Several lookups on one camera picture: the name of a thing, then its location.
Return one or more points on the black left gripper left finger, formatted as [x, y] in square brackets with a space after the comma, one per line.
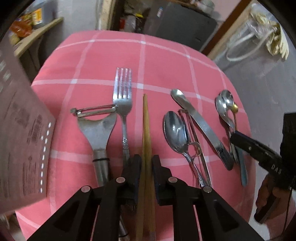
[94, 213]

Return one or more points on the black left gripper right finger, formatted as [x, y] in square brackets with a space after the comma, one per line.
[198, 213]

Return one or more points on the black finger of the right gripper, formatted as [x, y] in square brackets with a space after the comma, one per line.
[260, 152]

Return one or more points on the small gold spoon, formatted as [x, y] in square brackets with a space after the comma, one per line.
[235, 110]

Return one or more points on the small steel teaspoon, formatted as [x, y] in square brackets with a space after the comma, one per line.
[221, 108]

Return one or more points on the thin wire peeler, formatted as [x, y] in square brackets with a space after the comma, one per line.
[193, 140]

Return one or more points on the long steel teaspoon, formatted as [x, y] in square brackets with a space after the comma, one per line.
[228, 98]

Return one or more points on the large steel spoon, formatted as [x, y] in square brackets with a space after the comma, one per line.
[177, 138]

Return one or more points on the steel Y peeler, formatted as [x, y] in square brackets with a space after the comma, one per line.
[96, 124]

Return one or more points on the steel butter knife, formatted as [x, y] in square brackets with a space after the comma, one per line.
[223, 154]

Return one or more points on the white perforated utensil holder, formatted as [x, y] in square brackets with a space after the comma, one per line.
[26, 132]

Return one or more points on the steel fork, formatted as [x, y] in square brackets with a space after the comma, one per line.
[122, 98]

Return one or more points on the beige kitchen counter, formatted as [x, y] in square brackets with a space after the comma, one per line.
[26, 42]

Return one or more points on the person's right hand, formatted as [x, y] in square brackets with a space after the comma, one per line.
[276, 219]

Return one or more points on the yellow rubber gloves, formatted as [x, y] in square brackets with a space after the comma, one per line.
[276, 41]

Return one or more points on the pink checked tablecloth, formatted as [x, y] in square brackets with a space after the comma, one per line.
[80, 73]

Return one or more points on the dark grey mini fridge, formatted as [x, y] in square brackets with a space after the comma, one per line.
[174, 22]

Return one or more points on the large soy sauce jug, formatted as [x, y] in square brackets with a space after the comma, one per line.
[43, 12]

